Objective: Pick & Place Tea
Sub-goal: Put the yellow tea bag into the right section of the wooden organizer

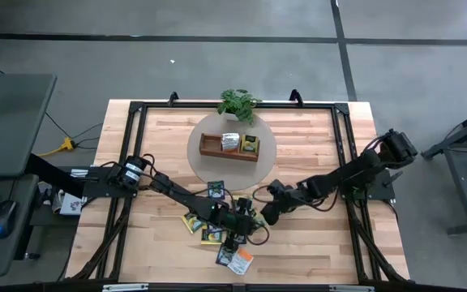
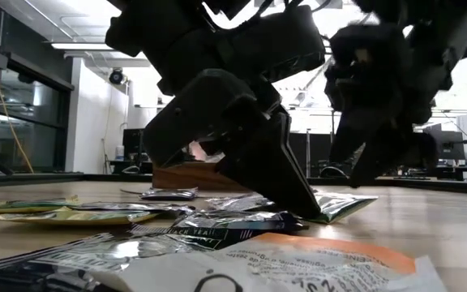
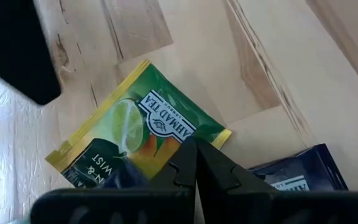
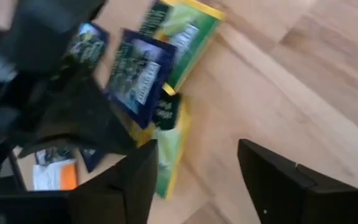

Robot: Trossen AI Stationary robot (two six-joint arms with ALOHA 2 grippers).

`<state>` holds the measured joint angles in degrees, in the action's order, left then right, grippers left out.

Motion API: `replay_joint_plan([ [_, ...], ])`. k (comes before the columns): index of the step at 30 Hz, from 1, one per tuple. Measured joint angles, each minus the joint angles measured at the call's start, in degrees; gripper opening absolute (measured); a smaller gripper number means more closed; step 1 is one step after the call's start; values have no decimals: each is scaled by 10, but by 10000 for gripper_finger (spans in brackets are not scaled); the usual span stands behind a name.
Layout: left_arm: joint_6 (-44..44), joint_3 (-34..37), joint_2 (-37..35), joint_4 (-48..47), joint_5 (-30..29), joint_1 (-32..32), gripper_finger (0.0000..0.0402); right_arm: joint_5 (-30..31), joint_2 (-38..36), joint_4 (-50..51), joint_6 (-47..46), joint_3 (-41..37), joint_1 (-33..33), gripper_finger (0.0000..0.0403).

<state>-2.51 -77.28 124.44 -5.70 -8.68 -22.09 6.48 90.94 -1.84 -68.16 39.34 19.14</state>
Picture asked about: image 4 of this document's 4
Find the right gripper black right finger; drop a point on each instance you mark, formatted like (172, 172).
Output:
(291, 196)

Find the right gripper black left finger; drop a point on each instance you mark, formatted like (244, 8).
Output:
(120, 193)

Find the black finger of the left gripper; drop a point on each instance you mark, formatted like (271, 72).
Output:
(82, 124)

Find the green yellow tea packet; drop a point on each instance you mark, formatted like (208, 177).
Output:
(194, 34)
(169, 155)

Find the white orange tea packet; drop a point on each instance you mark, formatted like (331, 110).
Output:
(51, 177)

